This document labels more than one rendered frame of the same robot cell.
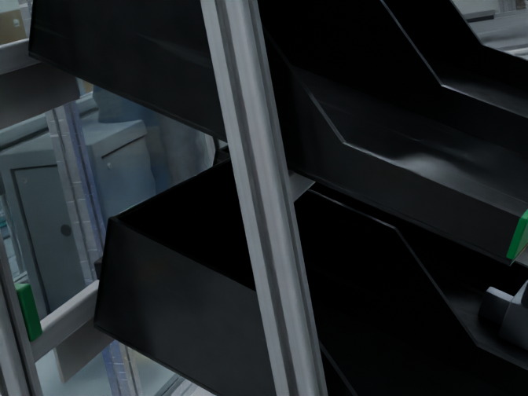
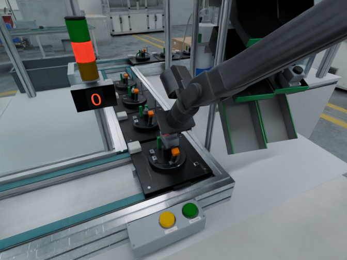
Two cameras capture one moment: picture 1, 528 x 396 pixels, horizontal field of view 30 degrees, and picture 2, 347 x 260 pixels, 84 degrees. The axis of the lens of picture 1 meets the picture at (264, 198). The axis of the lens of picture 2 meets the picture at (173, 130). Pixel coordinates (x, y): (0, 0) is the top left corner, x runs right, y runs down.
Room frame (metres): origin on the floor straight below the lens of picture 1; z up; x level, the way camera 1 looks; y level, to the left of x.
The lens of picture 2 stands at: (-0.11, -0.33, 1.46)
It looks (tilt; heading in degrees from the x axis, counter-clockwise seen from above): 35 degrees down; 44
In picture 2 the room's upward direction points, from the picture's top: straight up
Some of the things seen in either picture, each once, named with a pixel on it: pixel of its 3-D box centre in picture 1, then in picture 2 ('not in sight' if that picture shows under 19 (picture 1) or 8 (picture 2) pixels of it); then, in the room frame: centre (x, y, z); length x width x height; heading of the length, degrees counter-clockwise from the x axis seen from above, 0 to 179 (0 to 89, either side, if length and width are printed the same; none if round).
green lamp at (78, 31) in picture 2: not in sight; (78, 30); (0.12, 0.23, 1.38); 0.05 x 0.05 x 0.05
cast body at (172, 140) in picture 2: not in sight; (168, 131); (0.25, 0.04, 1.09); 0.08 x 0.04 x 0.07; 67
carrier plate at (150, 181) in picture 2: not in sight; (167, 160); (0.25, 0.04, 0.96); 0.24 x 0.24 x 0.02; 67
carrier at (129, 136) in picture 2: not in sight; (146, 115); (0.35, 0.28, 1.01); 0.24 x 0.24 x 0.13; 67
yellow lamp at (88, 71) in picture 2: not in sight; (88, 69); (0.12, 0.23, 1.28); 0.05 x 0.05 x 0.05
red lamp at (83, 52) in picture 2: not in sight; (83, 50); (0.12, 0.23, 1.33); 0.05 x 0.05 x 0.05
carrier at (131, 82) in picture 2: not in sight; (124, 79); (0.54, 0.73, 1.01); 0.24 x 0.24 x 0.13; 67
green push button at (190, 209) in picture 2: not in sight; (190, 210); (0.15, -0.15, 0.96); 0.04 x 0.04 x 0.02
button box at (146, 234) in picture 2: not in sight; (167, 226); (0.08, -0.12, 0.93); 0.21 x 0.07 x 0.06; 157
